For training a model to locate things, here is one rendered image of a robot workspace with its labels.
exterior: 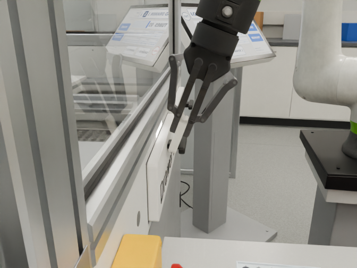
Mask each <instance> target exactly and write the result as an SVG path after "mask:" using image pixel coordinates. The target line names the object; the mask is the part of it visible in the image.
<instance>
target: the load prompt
mask: <svg viewBox="0 0 357 268"><path fill-rule="evenodd" d="M196 10H197V9H187V11H188V13H189V15H190V17H191V19H202V18H201V17H199V16H196Z"/></svg>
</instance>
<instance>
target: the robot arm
mask: <svg viewBox="0 0 357 268"><path fill-rule="evenodd" d="M260 2H261V0H200V2H199V5H198V8H197V10H196V13H195V14H196V16H199V17H201V18H203V19H202V20H201V21H199V23H197V26H196V28H195V31H194V34H193V36H192V39H191V42H190V44H189V46H188V47H187V48H186V49H185V50H184V53H179V54H172V55H171V56H170V57H169V58H168V60H169V64H170V67H171V76H170V82H169V92H168V102H167V109H168V110H169V111H171V112H172V113H173V114H174V118H173V121H172V124H171V127H170V129H169V130H170V132H172V133H174V136H173V138H172V141H171V143H170V146H169V149H168V151H169V152H172V153H173V154H176V151H177V148H178V146H179V144H180V141H181V139H182V136H183V137H186V138H187V137H188V136H189V134H190V132H191V129H192V127H193V125H194V123H196V122H201V123H205V122H206V120H207V119H208V118H209V116H210V115H211V113H212V112H213V111H214V109H215V108H216V107H217V105H218V104H219V103H220V101H221V100H222V99H223V97H224V96H225V95H226V93H227V92H228V91H229V90H230V89H232V88H233V87H235V86H236V85H237V84H238V81H237V79H236V77H234V76H233V75H232V73H231V72H230V69H231V58H232V56H233V53H234V51H235V49H236V46H237V44H238V41H239V36H237V34H238V32H240V33H242V34H247V33H248V31H249V28H250V26H251V23H252V21H253V18H254V16H255V14H256V11H257V9H258V7H259V4H260ZM342 8H343V0H302V16H301V29H300V38H299V46H298V50H297V57H296V63H295V69H294V74H293V87H294V89H295V91H296V93H297V94H298V95H299V96H300V97H301V98H302V99H304V100H306V101H309V102H314V103H323V104H331V105H340V106H347V107H349V108H350V110H351V115H350V124H351V129H350V134H349V136H348V138H347V140H346V141H345V142H344V144H342V152H343V153H344V154H345V155H347V156H349V157H351V158H354V159H356V160H357V57H348V56H345V55H343V54H342V49H341V33H342ZM183 59H185V63H186V67H187V70H188V73H189V75H190V76H189V78H188V81H187V83H186V86H185V89H184V92H183V95H182V97H181V100H180V102H179V105H178V106H177V105H175V100H176V90H177V81H178V75H179V66H181V65H182V60H183ZM223 75H225V78H224V79H223V84H222V85H221V86H220V88H219V89H218V90H217V92H216V93H215V94H214V96H213V97H212V99H211V100H210V102H209V103H208V104H207V106H206V107H205V109H204V110H203V111H202V112H201V114H198V113H199V110H200V108H201V105H202V102H203V100H204V97H205V95H206V92H207V90H208V88H209V85H210V83H211V82H214V81H215V80H217V79H219V78H220V77H222V76H223ZM196 79H201V80H202V84H201V87H200V89H199V92H198V95H197V97H196V99H195V102H194V105H193V108H192V110H191V113H190V116H189V117H188V116H185V115H184V114H183V111H184V108H185V106H186V103H187V101H188V98H189V96H190V93H191V90H192V88H193V85H194V83H195V80H196Z"/></svg>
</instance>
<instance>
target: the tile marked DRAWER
mask: <svg viewBox="0 0 357 268"><path fill-rule="evenodd" d="M240 55H246V53H245V51H244V49H243V48H242V46H236V49H235V51H234V53H233V56H240Z"/></svg>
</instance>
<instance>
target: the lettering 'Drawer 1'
mask: <svg viewBox="0 0 357 268"><path fill-rule="evenodd" d="M170 158H171V160H170ZM170 158H169V165H168V166H167V170H166V172H165V176H166V178H165V176H164V181H165V185H166V182H167V177H168V174H169V168H171V165H170V163H172V152H171V155H170ZM162 183H163V181H162V182H161V185H160V194H161V204H162V200H163V195H162ZM163 190H164V191H165V188H164V186H163Z"/></svg>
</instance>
